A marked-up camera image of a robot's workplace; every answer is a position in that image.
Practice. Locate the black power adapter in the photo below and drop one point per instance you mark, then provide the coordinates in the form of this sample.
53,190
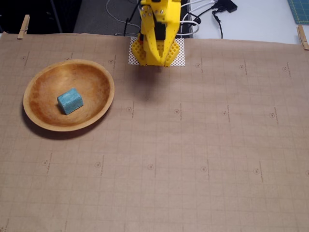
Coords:
229,6

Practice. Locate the brown gridded paper mat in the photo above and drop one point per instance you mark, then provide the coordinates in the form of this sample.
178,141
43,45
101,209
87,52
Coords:
217,145

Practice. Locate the round wooden bowl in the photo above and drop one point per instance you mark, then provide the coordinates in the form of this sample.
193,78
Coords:
96,79

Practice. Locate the yellow robot base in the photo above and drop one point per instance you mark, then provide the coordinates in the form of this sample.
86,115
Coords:
137,52

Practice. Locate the green cutting mat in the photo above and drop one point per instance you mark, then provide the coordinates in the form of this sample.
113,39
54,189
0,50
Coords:
300,10

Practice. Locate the blue block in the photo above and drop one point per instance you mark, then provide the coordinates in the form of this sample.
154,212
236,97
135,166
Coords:
70,101

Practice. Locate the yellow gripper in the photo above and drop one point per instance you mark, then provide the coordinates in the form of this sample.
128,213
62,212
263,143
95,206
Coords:
150,36

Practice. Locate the wooden clothespin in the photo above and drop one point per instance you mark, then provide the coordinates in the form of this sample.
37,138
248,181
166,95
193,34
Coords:
302,37
23,26

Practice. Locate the white perforated base mat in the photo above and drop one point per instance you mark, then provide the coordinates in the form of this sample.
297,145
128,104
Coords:
181,60

